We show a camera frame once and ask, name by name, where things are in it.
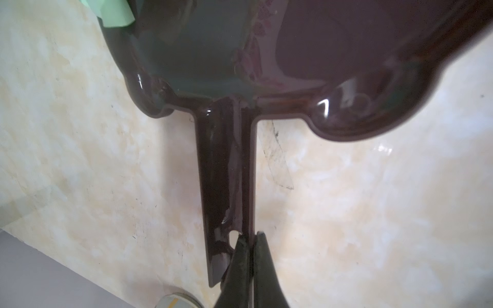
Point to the dark brown plastic dustpan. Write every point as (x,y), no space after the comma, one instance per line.
(351,69)

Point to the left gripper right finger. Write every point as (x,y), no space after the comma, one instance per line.
(267,289)

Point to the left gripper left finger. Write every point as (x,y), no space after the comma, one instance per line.
(236,285)

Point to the small green drink can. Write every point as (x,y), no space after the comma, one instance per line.
(178,300)

